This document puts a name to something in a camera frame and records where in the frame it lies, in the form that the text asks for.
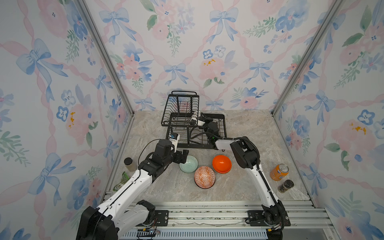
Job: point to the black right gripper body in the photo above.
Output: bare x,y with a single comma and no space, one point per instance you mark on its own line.
207,124

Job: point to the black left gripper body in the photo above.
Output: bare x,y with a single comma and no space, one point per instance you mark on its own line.
175,157

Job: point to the pale green ceramic bowl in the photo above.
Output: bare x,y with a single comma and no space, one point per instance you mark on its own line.
190,165

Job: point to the orange plastic bowl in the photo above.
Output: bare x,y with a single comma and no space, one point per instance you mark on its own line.
222,164

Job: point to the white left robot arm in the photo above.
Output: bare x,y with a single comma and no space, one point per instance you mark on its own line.
112,219

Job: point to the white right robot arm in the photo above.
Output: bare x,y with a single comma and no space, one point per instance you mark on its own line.
248,157

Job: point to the black lid jar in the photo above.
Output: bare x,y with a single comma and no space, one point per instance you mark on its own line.
130,164

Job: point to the green packet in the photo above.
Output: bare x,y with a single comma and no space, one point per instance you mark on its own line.
124,179

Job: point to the red patterned ceramic bowl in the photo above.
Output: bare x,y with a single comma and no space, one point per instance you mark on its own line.
204,177

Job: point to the dark spice jar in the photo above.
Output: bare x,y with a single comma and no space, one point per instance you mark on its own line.
285,186

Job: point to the black wire dish rack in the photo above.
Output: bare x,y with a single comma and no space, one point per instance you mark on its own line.
177,114

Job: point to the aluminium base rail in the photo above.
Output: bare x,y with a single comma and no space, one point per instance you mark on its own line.
227,221

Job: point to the aluminium left corner post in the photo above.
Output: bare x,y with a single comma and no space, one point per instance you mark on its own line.
95,34

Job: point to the aluminium corner post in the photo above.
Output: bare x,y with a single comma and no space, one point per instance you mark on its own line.
330,16
95,34

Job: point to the aluminium right corner post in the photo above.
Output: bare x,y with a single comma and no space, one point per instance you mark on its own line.
330,16

